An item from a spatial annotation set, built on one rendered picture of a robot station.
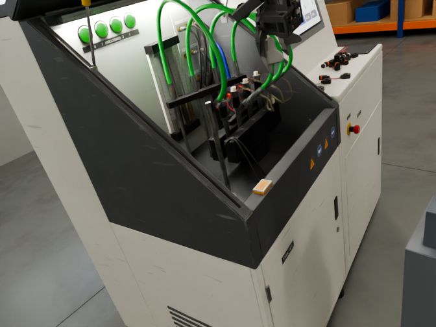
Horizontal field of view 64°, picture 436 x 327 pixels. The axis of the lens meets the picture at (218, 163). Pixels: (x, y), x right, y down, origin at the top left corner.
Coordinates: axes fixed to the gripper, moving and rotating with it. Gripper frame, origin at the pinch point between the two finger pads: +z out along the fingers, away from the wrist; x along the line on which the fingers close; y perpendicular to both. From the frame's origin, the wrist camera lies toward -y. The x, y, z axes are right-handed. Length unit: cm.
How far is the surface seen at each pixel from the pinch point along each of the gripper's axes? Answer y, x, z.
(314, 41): -34, 71, 41
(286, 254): 10, -28, 46
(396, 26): -142, 457, 262
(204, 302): -8, -51, 57
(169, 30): -55, 11, 2
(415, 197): 12, 83, 152
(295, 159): 5.2, -8.2, 26.9
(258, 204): 9.0, -29.5, 20.0
